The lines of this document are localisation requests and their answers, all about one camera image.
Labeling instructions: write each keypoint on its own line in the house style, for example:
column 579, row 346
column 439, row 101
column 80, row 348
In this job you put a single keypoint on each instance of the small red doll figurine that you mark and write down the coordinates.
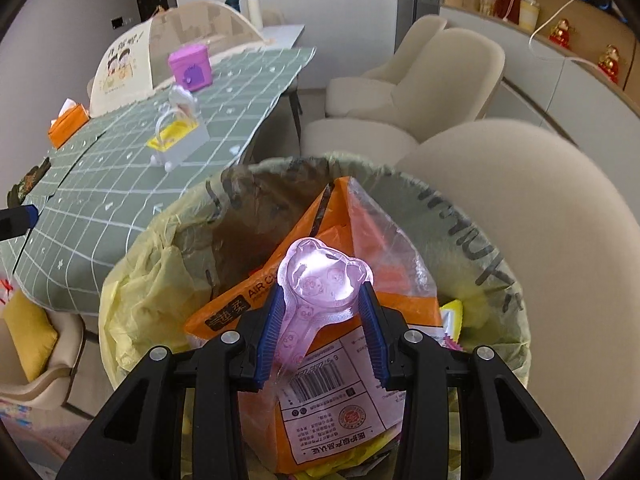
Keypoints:
column 610, row 64
column 560, row 35

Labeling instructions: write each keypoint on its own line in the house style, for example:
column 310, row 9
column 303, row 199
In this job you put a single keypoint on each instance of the beige upholstered dining chair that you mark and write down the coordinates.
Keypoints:
column 565, row 240
column 55, row 390
column 400, row 60
column 450, row 80

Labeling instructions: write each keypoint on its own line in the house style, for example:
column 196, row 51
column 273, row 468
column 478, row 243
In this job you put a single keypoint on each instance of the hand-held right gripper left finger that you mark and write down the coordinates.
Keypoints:
column 267, row 345

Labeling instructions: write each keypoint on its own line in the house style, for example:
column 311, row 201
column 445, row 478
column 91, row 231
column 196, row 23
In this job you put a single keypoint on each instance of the purple plastic box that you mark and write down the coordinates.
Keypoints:
column 189, row 66

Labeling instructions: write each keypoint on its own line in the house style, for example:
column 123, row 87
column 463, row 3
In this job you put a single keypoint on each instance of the dark wall switch panel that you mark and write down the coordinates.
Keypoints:
column 117, row 22

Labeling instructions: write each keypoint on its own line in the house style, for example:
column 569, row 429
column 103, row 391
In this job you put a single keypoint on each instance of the cream lidded cup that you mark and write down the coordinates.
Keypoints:
column 529, row 12

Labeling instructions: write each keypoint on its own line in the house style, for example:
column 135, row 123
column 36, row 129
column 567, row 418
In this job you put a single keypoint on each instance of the pink bear-shaped blister pack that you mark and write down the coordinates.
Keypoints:
column 320, row 280

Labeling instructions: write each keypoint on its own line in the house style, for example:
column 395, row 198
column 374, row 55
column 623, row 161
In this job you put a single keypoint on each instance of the cartoon printed mesh food cover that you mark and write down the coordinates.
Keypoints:
column 130, row 65

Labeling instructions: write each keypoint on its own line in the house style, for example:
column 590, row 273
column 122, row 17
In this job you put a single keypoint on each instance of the dark teal cup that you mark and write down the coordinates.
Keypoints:
column 233, row 4

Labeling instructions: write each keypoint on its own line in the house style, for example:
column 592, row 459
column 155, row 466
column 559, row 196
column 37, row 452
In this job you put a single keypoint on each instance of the white yellow toy bin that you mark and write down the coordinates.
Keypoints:
column 180, row 135

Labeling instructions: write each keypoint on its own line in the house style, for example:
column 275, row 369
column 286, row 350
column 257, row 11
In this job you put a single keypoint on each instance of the green checked tablecloth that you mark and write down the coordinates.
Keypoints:
column 150, row 195

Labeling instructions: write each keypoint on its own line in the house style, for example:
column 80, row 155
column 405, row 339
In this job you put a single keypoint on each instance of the orange packaging bag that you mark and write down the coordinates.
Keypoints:
column 340, row 410

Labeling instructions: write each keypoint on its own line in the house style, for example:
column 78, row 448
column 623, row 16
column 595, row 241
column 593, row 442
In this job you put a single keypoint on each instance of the white thermos bottle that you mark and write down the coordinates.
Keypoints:
column 255, row 10

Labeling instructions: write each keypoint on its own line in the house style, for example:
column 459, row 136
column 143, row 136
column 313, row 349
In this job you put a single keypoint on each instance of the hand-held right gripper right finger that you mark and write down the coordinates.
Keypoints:
column 374, row 335

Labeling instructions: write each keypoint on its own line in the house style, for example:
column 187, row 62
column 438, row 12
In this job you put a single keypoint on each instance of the colourful printed box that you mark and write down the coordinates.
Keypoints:
column 22, row 420

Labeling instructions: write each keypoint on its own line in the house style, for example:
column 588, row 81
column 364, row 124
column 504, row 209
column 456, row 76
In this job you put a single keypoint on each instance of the orange tissue box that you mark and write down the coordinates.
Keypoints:
column 67, row 127

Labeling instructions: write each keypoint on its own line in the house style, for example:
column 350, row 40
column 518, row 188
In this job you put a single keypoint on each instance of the white red printed bag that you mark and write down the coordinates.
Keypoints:
column 6, row 291

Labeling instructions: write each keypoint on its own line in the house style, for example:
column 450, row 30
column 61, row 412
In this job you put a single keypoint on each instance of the dark table leg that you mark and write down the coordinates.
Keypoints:
column 295, row 112

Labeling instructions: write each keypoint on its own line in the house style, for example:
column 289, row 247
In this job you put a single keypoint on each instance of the yellow wafer packet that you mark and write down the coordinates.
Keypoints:
column 451, row 317

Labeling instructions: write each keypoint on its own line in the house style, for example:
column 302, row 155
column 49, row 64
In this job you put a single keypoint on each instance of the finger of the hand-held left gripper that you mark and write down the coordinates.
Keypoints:
column 20, row 220

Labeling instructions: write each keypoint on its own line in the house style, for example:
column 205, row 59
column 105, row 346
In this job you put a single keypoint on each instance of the yellow cushion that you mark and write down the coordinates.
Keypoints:
column 25, row 335

